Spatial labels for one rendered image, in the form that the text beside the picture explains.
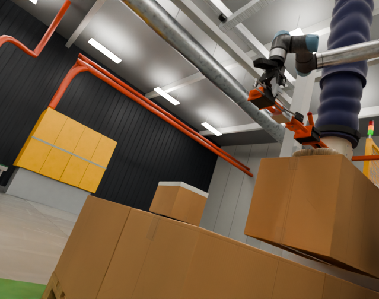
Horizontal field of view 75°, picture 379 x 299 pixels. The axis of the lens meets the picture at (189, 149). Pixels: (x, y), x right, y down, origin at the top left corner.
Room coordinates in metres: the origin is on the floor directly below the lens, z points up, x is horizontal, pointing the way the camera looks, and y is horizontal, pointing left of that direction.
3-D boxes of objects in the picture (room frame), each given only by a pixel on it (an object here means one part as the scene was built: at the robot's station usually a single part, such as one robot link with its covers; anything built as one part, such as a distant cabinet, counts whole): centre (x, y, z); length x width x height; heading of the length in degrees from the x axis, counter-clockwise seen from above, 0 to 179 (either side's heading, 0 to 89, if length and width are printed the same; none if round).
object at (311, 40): (0.87, -0.34, 1.43); 0.11 x 0.11 x 0.08; 61
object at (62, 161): (7.62, 3.44, 1.24); 2.22 x 0.91 x 2.48; 127
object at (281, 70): (0.91, -0.25, 1.27); 0.09 x 0.08 x 0.12; 121
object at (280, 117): (0.97, -0.34, 1.12); 0.07 x 0.07 x 0.04; 31
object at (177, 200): (3.14, -0.08, 0.82); 0.60 x 0.40 x 0.40; 27
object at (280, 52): (0.91, -0.24, 1.35); 0.08 x 0.08 x 0.05
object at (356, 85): (1.21, -0.73, 1.73); 0.22 x 0.22 x 1.04
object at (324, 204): (1.23, -0.74, 0.80); 0.60 x 0.40 x 0.40; 122
